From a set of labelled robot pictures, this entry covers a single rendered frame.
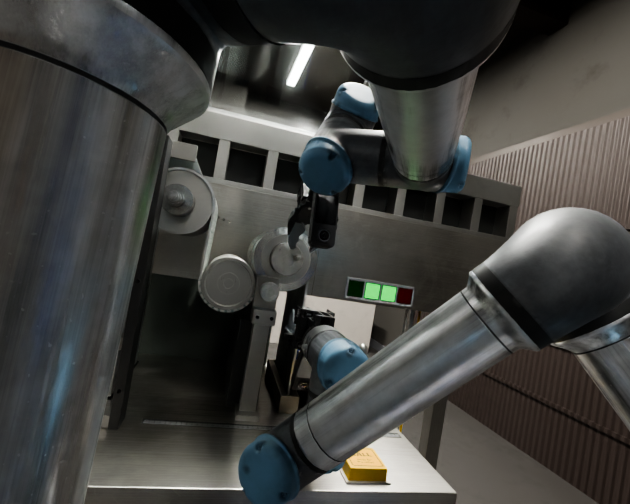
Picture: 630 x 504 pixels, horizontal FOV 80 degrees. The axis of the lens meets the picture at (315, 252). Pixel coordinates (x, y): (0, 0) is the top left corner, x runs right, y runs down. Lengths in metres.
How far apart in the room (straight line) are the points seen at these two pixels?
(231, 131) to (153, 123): 1.07
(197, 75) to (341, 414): 0.36
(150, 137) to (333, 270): 1.10
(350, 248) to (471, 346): 0.90
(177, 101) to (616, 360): 0.49
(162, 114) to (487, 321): 0.32
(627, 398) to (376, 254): 0.89
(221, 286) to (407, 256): 0.70
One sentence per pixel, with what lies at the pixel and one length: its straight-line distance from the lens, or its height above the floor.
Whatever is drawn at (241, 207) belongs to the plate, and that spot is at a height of 1.38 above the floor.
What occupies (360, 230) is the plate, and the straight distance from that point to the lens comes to 1.27.
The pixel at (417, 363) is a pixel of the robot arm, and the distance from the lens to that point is 0.40.
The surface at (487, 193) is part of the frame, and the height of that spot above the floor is 1.60.
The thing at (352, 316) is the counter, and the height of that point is 0.51.
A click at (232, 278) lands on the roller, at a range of 0.86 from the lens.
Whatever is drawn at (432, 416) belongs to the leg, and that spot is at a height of 0.71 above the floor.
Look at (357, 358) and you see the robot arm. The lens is 0.55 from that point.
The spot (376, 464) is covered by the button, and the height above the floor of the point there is 0.92.
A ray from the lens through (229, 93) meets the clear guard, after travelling 1.24.
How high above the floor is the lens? 1.26
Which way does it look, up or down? 1 degrees up
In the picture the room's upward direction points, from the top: 9 degrees clockwise
